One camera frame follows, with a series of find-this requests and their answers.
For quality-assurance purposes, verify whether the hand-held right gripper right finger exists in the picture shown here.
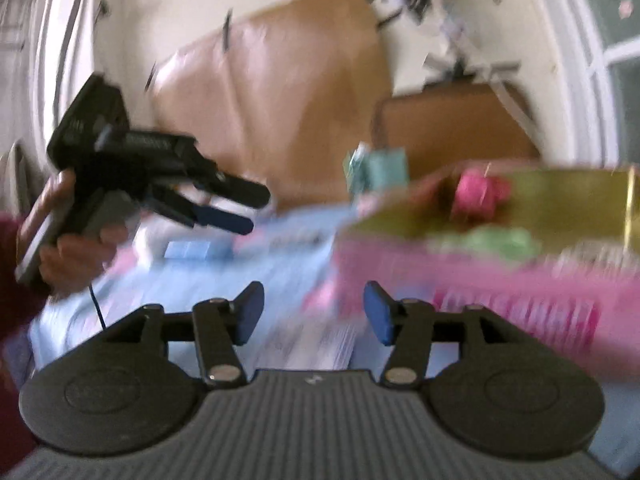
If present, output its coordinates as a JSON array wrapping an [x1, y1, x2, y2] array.
[[363, 281, 521, 388]]

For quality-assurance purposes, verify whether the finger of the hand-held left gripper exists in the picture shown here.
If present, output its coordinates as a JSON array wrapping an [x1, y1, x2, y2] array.
[[145, 185, 254, 237], [200, 169, 272, 209]]

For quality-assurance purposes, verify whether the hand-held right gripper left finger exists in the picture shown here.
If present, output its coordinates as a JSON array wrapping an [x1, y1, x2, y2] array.
[[106, 281, 265, 387]]

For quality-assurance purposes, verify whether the blue soft pack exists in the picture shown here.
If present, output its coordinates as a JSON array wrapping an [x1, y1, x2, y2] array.
[[164, 241, 212, 262]]

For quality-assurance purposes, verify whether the pink biscuit tin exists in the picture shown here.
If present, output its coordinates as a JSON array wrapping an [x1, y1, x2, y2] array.
[[331, 161, 640, 377]]

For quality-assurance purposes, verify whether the green cloth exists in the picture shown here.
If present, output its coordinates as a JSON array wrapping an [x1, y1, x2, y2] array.
[[429, 226, 542, 267]]

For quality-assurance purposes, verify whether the pink fluffy cloth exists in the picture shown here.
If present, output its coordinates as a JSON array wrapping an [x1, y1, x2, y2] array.
[[451, 169, 512, 222]]

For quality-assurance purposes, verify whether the person's left forearm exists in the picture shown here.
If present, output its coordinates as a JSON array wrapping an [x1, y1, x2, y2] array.
[[0, 211, 52, 461]]

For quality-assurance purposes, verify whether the person's left hand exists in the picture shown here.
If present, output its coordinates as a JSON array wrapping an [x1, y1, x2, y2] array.
[[17, 170, 130, 297]]

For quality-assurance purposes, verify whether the blue printed blanket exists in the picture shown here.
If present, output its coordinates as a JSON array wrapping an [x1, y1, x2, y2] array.
[[0, 205, 640, 461]]

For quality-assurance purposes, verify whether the brown cardboard sheet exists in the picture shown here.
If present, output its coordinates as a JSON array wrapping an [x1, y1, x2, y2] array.
[[149, 0, 397, 212]]

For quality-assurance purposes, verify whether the green drink carton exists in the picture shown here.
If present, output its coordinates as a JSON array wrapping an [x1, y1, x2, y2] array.
[[342, 141, 372, 197]]

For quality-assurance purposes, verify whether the teal paper box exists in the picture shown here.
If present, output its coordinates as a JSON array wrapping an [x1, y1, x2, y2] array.
[[365, 148, 409, 194]]

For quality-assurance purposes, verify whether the brown woven chair back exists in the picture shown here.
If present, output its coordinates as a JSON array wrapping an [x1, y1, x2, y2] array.
[[374, 81, 542, 182]]

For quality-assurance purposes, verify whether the white door frame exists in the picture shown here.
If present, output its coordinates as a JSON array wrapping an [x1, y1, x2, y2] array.
[[0, 0, 98, 186]]

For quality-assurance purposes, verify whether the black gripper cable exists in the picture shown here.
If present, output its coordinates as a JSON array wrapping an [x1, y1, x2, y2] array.
[[86, 284, 107, 332]]

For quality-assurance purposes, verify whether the white power cable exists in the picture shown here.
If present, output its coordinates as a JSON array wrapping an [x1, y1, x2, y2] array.
[[492, 81, 544, 147]]

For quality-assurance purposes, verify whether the white window frame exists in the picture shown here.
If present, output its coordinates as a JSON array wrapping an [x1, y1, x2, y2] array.
[[520, 0, 640, 171]]

